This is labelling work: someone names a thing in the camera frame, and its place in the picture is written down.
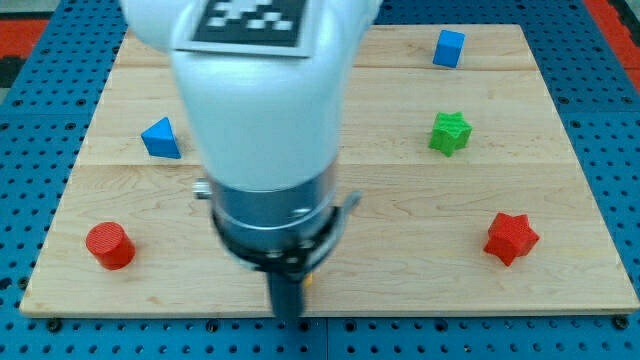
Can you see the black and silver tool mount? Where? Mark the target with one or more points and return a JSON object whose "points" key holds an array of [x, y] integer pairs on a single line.
{"points": [[276, 216]]}

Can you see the black pusher stick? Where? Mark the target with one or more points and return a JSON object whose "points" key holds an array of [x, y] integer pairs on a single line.
{"points": [[286, 296]]}

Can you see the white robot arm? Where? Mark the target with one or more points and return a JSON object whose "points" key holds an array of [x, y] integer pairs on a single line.
{"points": [[263, 86]]}

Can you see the yellow block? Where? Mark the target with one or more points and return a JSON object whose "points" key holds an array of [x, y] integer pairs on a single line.
{"points": [[308, 280]]}

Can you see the blue triangle block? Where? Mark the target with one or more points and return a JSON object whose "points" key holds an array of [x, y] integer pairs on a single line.
{"points": [[160, 141]]}

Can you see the red cylinder block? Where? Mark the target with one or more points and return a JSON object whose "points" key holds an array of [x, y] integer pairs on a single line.
{"points": [[110, 245]]}

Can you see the wooden board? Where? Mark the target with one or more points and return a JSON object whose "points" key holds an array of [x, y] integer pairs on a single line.
{"points": [[413, 247]]}

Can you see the green star block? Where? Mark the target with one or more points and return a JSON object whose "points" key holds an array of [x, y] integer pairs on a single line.
{"points": [[450, 132]]}

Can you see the black and white fiducial tag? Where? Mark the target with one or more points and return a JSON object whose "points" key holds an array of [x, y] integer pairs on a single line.
{"points": [[284, 28]]}

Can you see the red star block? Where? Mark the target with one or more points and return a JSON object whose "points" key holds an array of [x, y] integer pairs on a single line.
{"points": [[510, 237]]}

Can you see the blue cube block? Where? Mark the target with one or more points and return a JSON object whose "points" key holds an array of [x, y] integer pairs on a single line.
{"points": [[449, 48]]}

